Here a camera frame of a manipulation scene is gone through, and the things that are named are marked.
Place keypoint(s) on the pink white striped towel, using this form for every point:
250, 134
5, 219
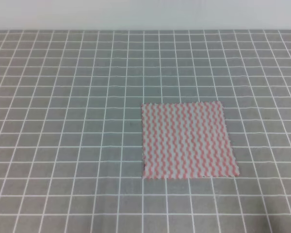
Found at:
186, 140

